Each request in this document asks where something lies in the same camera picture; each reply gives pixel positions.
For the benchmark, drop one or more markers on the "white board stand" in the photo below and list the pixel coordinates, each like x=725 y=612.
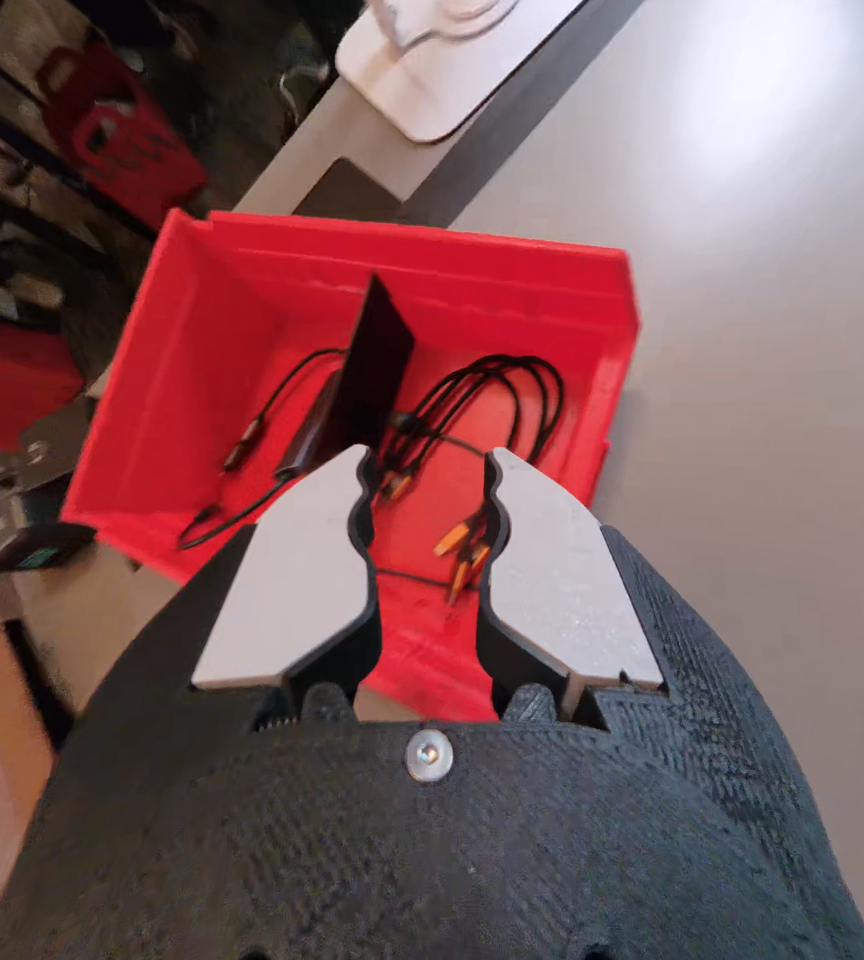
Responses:
x=439 y=75

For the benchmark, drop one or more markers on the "red storage bin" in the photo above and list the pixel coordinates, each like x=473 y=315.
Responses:
x=252 y=300

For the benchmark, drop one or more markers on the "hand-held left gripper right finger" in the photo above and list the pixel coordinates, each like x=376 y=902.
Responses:
x=574 y=592

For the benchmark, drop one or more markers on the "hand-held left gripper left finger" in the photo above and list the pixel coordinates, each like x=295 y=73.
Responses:
x=289 y=592

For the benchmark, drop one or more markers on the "grey usb hub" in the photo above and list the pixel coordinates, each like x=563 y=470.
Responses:
x=312 y=435

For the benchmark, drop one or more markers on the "dark grey box device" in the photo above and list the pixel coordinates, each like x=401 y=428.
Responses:
x=34 y=547

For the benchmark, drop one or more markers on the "red tote bag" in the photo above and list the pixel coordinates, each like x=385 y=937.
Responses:
x=12 y=382
x=132 y=157

